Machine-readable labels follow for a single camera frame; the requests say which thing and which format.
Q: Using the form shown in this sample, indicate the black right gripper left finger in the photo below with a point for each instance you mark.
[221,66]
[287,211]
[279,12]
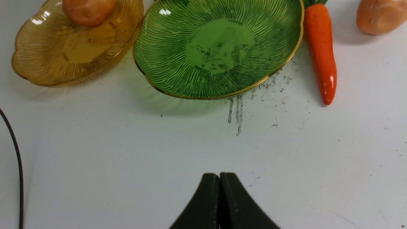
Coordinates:
[202,210]

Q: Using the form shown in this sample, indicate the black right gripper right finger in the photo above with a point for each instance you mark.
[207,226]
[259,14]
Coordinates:
[237,209]

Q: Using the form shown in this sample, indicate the long orange toy carrot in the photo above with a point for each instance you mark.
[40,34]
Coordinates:
[319,36]

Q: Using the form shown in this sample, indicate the brown toy potato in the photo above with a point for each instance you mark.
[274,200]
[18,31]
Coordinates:
[88,13]
[378,17]

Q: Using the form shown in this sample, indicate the green ribbed glass plate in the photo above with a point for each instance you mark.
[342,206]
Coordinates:
[212,49]

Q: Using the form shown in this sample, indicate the amber ribbed glass plate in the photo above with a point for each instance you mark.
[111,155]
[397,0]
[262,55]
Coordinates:
[50,51]

